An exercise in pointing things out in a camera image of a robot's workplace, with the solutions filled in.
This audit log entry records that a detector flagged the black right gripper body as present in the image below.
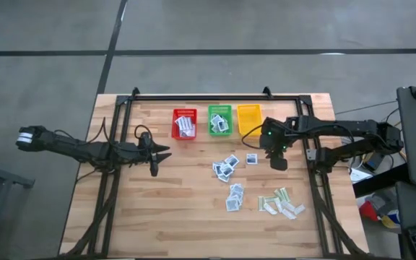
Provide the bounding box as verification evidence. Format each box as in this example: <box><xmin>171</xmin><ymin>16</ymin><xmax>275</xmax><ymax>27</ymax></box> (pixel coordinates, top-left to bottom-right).
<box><xmin>259</xmin><ymin>117</ymin><xmax>296</xmax><ymax>156</ymax></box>

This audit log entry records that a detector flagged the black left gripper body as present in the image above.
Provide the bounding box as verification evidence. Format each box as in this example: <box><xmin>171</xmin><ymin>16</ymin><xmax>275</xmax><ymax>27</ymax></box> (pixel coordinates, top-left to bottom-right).
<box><xmin>130</xmin><ymin>131</ymin><xmax>155</xmax><ymax>163</ymax></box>

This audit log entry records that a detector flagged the yellow plastic basket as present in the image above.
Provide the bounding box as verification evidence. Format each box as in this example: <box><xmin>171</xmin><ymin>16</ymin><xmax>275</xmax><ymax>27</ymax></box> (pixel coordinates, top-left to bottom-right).
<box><xmin>236</xmin><ymin>103</ymin><xmax>266</xmax><ymax>137</ymax></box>

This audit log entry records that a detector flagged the red plastic basket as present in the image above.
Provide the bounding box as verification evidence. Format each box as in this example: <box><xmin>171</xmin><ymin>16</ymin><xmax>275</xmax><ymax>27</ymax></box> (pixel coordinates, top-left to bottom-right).
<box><xmin>170</xmin><ymin>108</ymin><xmax>199</xmax><ymax>141</ymax></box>

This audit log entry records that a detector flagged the green plastic basket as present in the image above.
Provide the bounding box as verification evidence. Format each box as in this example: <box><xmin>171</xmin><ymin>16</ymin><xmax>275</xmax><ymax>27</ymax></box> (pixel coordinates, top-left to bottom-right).
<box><xmin>207</xmin><ymin>104</ymin><xmax>234</xmax><ymax>137</ymax></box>

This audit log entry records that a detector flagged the white paper sheet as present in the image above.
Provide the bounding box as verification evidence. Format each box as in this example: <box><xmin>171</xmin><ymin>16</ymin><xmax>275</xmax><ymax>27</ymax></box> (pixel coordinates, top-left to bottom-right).
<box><xmin>350</xmin><ymin>168</ymin><xmax>374</xmax><ymax>183</ymax></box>

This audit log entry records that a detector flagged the black power adapter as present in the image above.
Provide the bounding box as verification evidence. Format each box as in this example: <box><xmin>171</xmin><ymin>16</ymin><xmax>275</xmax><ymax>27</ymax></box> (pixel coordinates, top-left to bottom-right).
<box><xmin>363</xmin><ymin>153</ymin><xmax>389</xmax><ymax>173</ymax></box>

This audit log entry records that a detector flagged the red bag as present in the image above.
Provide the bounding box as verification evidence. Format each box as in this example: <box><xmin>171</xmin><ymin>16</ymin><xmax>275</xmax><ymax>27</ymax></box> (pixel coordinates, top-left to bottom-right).
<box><xmin>358</xmin><ymin>201</ymin><xmax>380</xmax><ymax>222</ymax></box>

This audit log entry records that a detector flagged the yellow blue item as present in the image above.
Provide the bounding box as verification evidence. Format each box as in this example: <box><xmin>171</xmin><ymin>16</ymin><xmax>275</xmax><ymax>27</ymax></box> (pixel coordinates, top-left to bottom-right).
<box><xmin>380</xmin><ymin>210</ymin><xmax>401</xmax><ymax>230</ymax></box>

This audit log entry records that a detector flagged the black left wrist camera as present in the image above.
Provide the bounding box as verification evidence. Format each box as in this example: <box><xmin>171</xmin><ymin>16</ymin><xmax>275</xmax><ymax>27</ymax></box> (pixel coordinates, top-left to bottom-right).
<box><xmin>149</xmin><ymin>153</ymin><xmax>159</xmax><ymax>178</ymax></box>

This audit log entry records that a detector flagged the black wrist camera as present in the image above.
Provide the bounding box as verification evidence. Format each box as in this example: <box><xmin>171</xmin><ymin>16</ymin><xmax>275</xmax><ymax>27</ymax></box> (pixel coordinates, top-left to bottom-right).
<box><xmin>269</xmin><ymin>151</ymin><xmax>289</xmax><ymax>172</ymax></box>
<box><xmin>149</xmin><ymin>153</ymin><xmax>159</xmax><ymax>178</ymax></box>

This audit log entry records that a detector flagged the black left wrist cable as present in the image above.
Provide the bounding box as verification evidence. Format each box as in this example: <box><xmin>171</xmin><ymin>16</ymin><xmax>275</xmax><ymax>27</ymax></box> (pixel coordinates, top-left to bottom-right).
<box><xmin>133</xmin><ymin>124</ymin><xmax>155</xmax><ymax>145</ymax></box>

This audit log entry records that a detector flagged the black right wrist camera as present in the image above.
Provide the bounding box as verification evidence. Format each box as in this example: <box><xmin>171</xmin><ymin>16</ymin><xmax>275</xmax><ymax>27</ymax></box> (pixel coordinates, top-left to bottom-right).
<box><xmin>269</xmin><ymin>151</ymin><xmax>289</xmax><ymax>172</ymax></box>

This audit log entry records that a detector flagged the black metal table frame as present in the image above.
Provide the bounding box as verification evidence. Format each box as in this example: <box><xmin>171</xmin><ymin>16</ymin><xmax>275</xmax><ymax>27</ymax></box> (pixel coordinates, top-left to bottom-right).
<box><xmin>58</xmin><ymin>86</ymin><xmax>372</xmax><ymax>260</ymax></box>

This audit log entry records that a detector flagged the thin grey floor cable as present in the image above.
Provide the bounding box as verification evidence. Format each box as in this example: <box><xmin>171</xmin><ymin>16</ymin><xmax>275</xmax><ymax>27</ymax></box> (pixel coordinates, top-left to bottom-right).
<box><xmin>334</xmin><ymin>100</ymin><xmax>399</xmax><ymax>116</ymax></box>

